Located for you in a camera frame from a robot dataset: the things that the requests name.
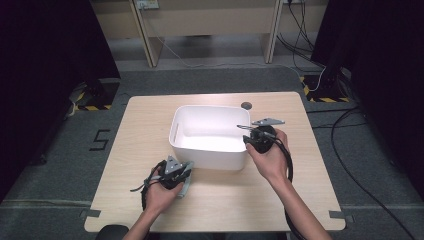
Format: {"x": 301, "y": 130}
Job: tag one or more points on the light blue cleaning cloth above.
{"x": 185, "y": 190}

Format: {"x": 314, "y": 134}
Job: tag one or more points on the white plastic storage box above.
{"x": 210, "y": 136}

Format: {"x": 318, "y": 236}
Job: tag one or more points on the black floor tape mark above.
{"x": 100, "y": 140}

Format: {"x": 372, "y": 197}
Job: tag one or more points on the person's right hand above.
{"x": 275, "y": 163}

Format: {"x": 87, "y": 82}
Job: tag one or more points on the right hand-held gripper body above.
{"x": 263, "y": 141}

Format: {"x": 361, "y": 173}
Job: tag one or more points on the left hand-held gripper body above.
{"x": 173, "y": 166}

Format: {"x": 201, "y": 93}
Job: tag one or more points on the dark round table grommet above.
{"x": 246, "y": 105}

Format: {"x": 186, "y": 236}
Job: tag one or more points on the person's left hand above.
{"x": 158, "y": 198}

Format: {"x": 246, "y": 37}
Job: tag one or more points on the grey floor tape piece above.
{"x": 90, "y": 213}
{"x": 338, "y": 215}

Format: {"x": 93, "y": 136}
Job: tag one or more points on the black curtain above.
{"x": 40, "y": 66}
{"x": 383, "y": 66}

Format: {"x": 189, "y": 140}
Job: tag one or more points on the black striped-tape stand base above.
{"x": 326, "y": 88}
{"x": 100, "y": 95}

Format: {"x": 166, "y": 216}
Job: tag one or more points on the black chair back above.
{"x": 111, "y": 233}

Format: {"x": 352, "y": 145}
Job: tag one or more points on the white power socket strip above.
{"x": 147, "y": 4}

